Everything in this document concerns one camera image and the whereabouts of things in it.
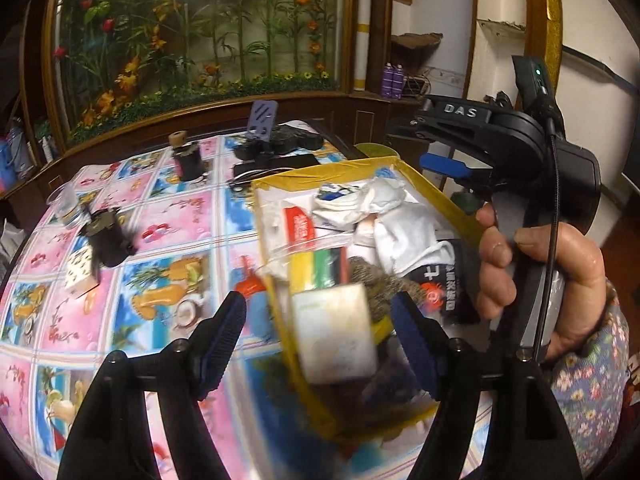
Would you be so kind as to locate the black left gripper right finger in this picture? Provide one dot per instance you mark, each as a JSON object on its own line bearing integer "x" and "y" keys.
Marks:
{"x": 528, "y": 436}

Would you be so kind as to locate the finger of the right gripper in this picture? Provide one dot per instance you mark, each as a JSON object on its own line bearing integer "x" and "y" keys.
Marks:
{"x": 447, "y": 167}

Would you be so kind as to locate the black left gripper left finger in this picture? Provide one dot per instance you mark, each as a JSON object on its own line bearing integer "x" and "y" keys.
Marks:
{"x": 111, "y": 439}

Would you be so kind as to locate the white cloth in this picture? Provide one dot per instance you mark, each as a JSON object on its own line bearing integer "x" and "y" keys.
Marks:
{"x": 403, "y": 232}

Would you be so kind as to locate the yellow cardboard box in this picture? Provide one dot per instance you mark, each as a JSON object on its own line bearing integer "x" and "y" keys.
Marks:
{"x": 337, "y": 242}

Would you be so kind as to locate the brown speckled knit item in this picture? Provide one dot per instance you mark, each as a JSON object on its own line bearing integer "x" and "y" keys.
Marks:
{"x": 381, "y": 287}

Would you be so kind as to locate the white sponge block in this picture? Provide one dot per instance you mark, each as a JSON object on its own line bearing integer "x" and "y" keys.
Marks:
{"x": 333, "y": 335}

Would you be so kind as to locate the blue tissue pack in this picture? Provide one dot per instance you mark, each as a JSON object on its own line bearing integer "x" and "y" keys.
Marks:
{"x": 334, "y": 191}

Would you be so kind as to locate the multicolour sponge pack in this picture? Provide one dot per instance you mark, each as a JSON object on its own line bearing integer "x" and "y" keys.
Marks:
{"x": 311, "y": 269}

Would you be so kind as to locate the floral sleeve forearm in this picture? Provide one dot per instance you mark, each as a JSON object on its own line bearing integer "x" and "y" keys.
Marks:
{"x": 588, "y": 385}

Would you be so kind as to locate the person right hand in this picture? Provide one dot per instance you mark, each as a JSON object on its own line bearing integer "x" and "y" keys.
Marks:
{"x": 578, "y": 258}

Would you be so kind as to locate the purple bottles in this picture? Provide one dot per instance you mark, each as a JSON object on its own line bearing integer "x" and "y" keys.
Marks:
{"x": 393, "y": 81}

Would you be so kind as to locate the black glasses case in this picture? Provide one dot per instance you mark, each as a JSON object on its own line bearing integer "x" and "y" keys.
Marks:
{"x": 273, "y": 163}

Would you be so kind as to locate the lemon print tissue pack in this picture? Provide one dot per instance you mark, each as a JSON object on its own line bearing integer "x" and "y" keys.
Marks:
{"x": 82, "y": 272}

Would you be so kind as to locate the purple phone stand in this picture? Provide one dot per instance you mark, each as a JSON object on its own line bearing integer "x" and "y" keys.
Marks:
{"x": 263, "y": 115}

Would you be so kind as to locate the colourful plastic tablecloth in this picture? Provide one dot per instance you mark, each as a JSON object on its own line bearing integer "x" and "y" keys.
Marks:
{"x": 194, "y": 242}

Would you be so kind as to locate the black toothed container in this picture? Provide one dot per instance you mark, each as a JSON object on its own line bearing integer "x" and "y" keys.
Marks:
{"x": 110, "y": 243}

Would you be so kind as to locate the clear plastic cup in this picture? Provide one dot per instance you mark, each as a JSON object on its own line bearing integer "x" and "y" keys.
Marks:
{"x": 65, "y": 205}

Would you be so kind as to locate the black jar with cork lid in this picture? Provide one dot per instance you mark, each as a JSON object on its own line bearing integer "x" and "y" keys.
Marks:
{"x": 187, "y": 157}

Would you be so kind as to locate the flower mural panel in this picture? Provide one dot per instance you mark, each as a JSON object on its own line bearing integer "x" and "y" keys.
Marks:
{"x": 121, "y": 61}

